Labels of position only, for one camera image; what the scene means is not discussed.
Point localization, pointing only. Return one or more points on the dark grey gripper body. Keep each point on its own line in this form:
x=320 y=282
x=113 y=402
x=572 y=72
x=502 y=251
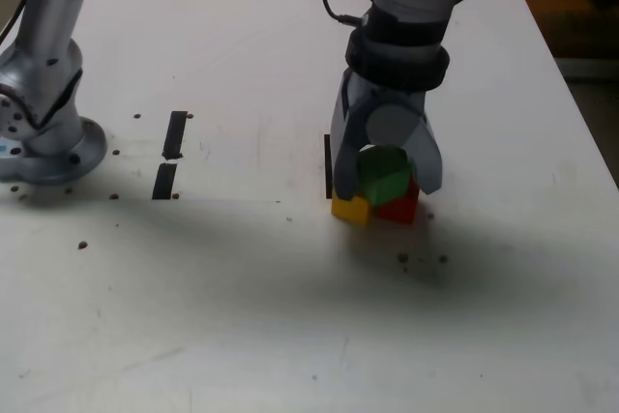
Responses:
x=382 y=94

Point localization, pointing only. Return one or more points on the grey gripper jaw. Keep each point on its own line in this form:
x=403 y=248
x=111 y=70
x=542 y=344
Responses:
x=392 y=125
x=344 y=166

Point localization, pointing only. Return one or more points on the green cube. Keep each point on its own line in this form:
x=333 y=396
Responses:
x=387 y=176

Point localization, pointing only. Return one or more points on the yellow cube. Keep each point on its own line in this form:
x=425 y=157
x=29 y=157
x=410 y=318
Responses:
x=352 y=210

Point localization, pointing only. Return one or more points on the red cube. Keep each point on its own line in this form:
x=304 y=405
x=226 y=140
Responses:
x=399 y=207

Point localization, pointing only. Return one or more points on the black tape square outline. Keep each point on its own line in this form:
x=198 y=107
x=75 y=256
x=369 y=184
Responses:
x=329 y=166

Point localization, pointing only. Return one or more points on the black tape strip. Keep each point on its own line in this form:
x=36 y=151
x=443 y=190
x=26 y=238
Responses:
x=174 y=135

